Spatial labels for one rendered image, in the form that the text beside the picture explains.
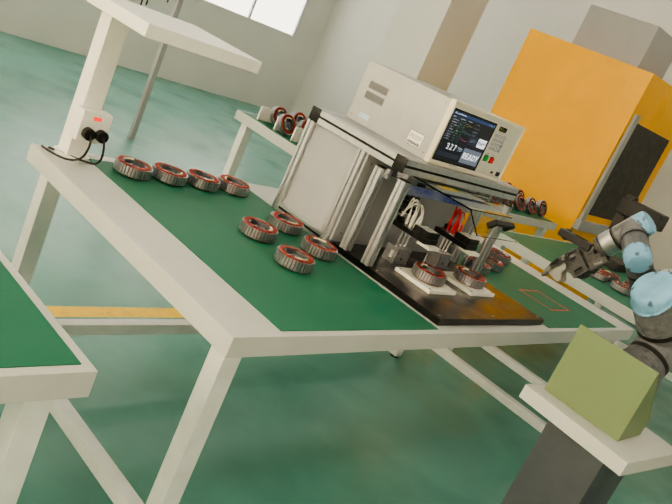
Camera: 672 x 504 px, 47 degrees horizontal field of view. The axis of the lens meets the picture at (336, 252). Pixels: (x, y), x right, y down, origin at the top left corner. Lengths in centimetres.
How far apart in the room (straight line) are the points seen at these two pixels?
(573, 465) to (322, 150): 120
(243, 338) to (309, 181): 103
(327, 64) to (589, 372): 863
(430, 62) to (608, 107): 144
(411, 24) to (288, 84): 416
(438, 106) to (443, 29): 405
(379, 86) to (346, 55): 765
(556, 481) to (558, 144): 430
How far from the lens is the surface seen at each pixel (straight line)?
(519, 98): 642
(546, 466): 216
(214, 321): 160
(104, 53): 223
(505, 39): 887
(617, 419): 206
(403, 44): 655
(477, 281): 258
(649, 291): 207
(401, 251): 247
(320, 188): 247
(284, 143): 396
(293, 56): 1038
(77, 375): 127
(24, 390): 124
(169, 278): 172
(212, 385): 166
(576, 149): 611
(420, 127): 242
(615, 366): 205
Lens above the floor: 138
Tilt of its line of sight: 15 degrees down
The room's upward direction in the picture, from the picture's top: 24 degrees clockwise
